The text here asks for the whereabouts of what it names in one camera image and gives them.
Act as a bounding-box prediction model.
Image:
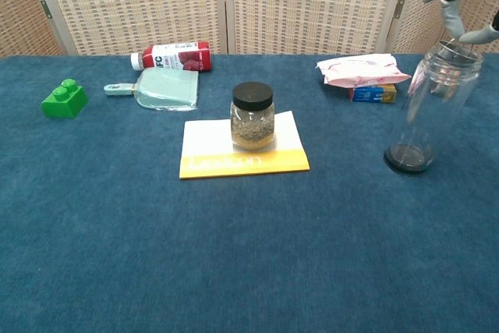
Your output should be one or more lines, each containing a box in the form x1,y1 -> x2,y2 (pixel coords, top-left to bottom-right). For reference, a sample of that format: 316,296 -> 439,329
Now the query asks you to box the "red juice bottle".
130,41 -> 214,73

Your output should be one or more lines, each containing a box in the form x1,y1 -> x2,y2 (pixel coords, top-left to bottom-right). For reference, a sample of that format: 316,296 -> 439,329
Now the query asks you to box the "clear glass bottle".
384,40 -> 485,175

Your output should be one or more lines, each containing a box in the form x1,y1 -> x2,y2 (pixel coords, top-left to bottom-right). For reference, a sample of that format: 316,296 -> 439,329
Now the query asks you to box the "black-lidded glass seed jar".
229,81 -> 276,151

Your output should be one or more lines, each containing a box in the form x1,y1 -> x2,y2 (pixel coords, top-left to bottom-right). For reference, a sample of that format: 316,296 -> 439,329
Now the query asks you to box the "green toy brick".
41,78 -> 89,119

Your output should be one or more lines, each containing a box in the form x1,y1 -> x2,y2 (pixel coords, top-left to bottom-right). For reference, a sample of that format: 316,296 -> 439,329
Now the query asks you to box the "round metal jar lid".
436,39 -> 480,64

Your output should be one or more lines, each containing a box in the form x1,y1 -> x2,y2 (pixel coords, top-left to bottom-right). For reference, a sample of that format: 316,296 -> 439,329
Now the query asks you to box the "light blue dustpan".
103,67 -> 200,112

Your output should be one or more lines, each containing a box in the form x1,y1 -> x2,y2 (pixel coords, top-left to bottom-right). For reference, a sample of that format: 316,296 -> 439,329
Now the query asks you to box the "bamboo folding screen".
0,0 -> 499,57

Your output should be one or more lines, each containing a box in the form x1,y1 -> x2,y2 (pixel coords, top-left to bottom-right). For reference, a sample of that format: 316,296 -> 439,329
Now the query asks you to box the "yellow paper sheet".
179,110 -> 311,180

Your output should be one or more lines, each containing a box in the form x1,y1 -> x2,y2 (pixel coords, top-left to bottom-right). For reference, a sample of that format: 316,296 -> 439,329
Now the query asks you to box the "white red snack packet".
316,53 -> 412,87

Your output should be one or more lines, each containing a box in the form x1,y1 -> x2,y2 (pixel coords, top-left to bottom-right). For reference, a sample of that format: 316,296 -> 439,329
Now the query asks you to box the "blue table cloth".
0,53 -> 499,333

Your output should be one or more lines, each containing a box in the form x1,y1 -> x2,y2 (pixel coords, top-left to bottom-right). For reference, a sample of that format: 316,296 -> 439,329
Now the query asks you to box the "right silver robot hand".
423,0 -> 499,44

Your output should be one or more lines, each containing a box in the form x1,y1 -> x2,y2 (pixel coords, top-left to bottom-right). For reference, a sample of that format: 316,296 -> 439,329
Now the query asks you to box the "blue and orange box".
349,83 -> 398,104

